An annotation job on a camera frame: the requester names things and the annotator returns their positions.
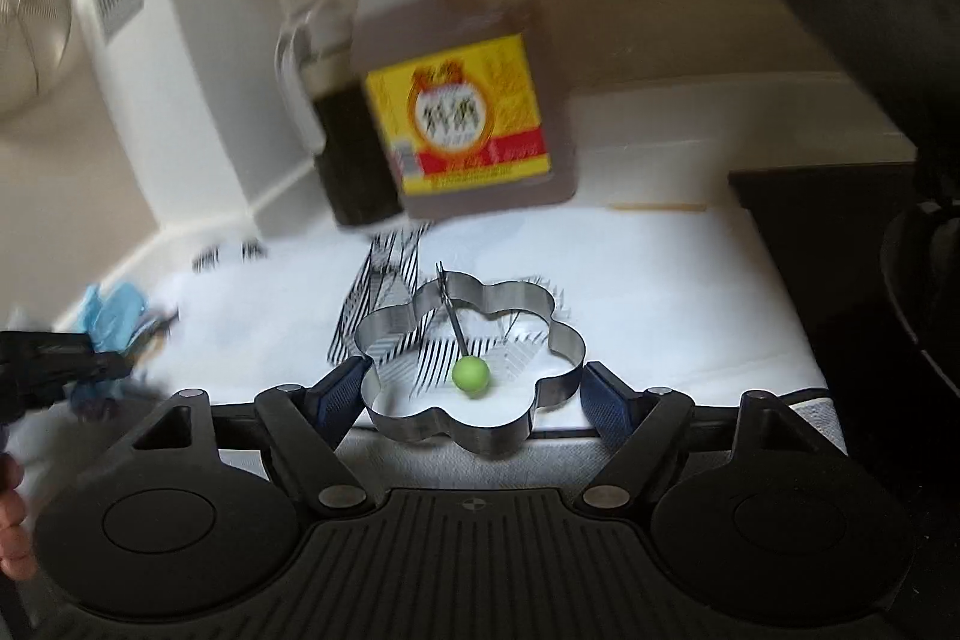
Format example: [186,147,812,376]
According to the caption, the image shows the black stove top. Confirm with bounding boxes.
[729,163,958,544]

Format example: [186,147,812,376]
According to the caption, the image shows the metal wire strainer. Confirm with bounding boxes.
[0,0,73,119]

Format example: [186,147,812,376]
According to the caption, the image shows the cooking wine jug yellow label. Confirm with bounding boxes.
[352,0,576,221]

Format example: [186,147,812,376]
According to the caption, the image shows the white geometric print cloth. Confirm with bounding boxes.
[71,206,827,420]

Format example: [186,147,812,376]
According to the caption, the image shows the flower-shaped metal egg ring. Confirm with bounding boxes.
[353,263,587,460]

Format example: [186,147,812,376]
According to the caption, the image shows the grey woven table mat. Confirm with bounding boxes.
[0,383,850,640]

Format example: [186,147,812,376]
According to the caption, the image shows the dark soy sauce dispenser bottle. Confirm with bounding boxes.
[275,0,404,229]

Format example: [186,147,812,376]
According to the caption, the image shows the person's hand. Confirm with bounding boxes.
[0,453,37,581]

